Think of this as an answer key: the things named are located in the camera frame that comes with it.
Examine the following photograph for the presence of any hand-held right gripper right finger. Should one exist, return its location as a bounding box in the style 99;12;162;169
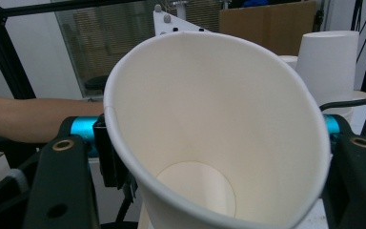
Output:
322;114;344;144

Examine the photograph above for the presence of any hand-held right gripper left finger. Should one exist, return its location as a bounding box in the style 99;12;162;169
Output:
70;114;138;198

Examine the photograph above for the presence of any stack of white paper cups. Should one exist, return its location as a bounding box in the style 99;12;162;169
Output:
295;30;360;123

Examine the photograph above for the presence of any single white paper cup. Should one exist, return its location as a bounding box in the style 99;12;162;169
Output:
102;30;334;229

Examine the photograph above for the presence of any window with blinds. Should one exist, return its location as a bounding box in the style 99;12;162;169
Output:
54;2;157;98

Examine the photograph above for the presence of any black round stool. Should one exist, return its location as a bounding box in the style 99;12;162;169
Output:
83;74;111;92

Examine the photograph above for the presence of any brown cardboard box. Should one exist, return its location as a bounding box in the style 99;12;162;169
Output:
218;1;318;57

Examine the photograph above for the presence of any black metal frame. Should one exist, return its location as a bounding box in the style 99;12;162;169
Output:
0;0;147;100

